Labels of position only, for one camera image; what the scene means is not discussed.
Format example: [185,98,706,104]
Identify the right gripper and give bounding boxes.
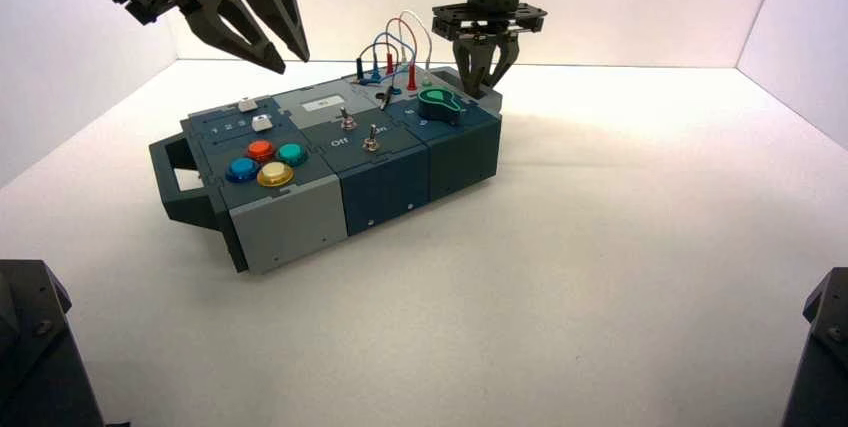
[431,0,549,101]

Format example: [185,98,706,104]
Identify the blue grey control box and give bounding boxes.
[148,66,503,276]

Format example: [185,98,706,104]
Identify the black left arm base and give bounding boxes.
[0,259,107,427]

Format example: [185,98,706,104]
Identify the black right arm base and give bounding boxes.
[781,267,848,427]

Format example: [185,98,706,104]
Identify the green black rotary knob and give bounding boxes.
[417,86,466,126]

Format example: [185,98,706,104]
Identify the white label sticker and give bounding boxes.
[301,96,347,113]

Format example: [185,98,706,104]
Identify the red round push button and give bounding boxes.
[246,139,277,163]

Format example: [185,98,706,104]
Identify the teal round push button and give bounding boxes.
[275,142,309,168]

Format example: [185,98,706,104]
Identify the yellow round push button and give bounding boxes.
[256,161,295,189]

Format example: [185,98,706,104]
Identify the blue round push button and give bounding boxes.
[225,157,262,185]

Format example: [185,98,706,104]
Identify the white jumper wire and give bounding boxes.
[397,9,435,73]

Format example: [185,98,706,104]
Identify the blue jumper wire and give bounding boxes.
[370,31,409,66]

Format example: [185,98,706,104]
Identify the black jumper wire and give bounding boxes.
[357,40,401,86]

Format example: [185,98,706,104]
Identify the red jumper wire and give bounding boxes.
[386,16,419,71]

